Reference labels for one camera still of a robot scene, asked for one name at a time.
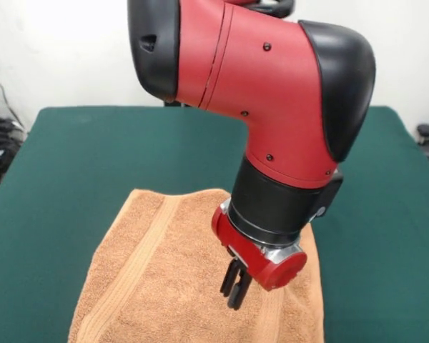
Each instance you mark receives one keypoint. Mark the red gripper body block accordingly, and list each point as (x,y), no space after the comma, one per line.
(257,261)

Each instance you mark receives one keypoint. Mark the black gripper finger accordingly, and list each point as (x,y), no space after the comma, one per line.
(239,289)
(229,278)

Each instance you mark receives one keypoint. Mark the orange terry towel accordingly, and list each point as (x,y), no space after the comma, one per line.
(164,268)

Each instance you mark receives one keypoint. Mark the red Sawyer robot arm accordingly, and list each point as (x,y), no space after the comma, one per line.
(264,89)

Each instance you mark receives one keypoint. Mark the dark green table cloth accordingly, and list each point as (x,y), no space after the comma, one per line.
(75,160)

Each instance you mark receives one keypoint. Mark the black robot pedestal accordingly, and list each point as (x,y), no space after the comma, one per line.
(271,7)

